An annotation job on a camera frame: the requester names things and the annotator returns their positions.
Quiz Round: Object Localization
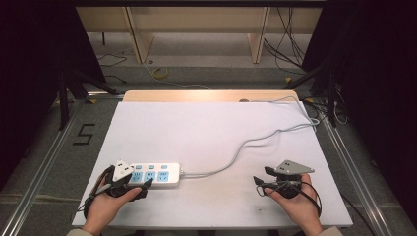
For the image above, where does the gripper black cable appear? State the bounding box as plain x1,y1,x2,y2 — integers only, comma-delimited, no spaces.
255,179,324,218
77,165,116,220

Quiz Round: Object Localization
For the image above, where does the white power strip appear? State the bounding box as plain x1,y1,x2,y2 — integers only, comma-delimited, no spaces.
126,161,185,190

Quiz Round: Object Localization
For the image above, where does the aluminium floor rail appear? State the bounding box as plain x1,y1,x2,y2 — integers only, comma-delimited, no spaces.
0,97,87,236
319,116,394,236

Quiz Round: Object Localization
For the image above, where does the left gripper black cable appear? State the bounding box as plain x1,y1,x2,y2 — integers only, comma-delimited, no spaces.
77,165,116,220

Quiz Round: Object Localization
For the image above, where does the black tripod stand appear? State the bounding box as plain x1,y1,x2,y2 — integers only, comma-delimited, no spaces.
282,60,338,128
57,63,120,132

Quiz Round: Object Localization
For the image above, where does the black floor cable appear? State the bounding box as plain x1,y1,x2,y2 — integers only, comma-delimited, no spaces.
96,53,128,85

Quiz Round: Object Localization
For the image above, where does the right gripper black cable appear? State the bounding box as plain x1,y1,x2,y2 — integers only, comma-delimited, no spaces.
255,179,324,218

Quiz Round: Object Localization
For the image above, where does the bundle of black cables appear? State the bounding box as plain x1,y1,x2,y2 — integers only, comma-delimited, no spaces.
263,7,308,75

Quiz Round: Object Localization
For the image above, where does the yellow tape roll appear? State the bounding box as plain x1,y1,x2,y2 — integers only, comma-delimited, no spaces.
152,67,169,80

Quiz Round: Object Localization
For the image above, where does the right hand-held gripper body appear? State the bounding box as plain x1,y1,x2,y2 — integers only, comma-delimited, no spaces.
274,159,316,200

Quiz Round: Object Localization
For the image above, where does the person's right hand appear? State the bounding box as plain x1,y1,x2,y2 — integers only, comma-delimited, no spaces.
264,173,324,236

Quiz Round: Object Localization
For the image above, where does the white table mat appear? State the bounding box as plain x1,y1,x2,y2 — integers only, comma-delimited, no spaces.
71,100,354,230

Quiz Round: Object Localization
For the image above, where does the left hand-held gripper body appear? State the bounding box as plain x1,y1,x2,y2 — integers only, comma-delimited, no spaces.
104,159,149,201

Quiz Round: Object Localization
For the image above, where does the grey power strip cable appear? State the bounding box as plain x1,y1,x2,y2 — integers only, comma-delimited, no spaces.
179,95,321,180

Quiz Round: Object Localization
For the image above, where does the person's left hand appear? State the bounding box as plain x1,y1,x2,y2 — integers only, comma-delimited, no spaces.
82,174,143,236

